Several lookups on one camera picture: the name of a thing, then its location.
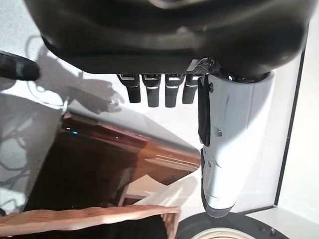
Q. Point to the rectangular wicker basket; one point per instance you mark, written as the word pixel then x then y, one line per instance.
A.
pixel 87 214

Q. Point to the round glass washer door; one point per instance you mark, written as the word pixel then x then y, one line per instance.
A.
pixel 224 225

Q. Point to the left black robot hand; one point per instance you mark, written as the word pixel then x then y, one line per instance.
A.
pixel 154 32

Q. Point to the brown wooden stool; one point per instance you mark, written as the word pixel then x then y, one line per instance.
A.
pixel 94 161

